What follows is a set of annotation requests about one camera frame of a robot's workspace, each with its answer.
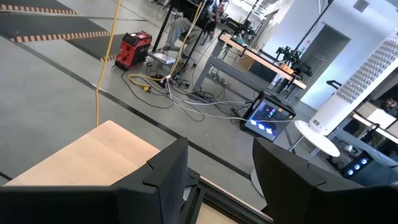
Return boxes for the black computer with blue fans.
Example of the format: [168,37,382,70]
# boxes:
[340,149,398,187]

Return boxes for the black mat with striped edge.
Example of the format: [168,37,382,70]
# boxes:
[67,33,125,62]
[0,0,78,16]
[0,14,111,44]

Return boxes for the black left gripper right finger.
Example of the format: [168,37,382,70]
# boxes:
[252,138,398,224]

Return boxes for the black power strip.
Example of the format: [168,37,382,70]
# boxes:
[186,91,214,104]

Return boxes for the grey metal footplate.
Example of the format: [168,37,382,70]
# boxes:
[148,51,177,65]

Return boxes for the grey workbench with wooden top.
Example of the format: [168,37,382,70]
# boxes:
[326,79,398,166]
[192,30,308,103]

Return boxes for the thin yellow cable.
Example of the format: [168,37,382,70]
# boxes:
[95,0,123,127]

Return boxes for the person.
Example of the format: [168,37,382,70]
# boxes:
[161,0,224,58]
[381,96,398,118]

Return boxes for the white perforated tower unit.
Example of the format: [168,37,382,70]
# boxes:
[309,27,398,137]

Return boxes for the white round stool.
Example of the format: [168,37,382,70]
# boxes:
[287,119,341,158]

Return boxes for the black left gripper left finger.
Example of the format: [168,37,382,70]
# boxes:
[0,138,189,224]

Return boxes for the black table frame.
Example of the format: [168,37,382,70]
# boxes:
[180,167,274,224]

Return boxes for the bundle of floor cables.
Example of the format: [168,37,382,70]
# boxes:
[166,74,296,124]

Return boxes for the black stand pole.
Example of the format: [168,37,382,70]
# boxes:
[151,0,175,52]

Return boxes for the yellow extension cord with plug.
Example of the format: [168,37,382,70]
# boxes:
[128,0,206,93]

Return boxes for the glass computer tower with lights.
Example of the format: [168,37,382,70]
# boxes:
[239,90,297,143]

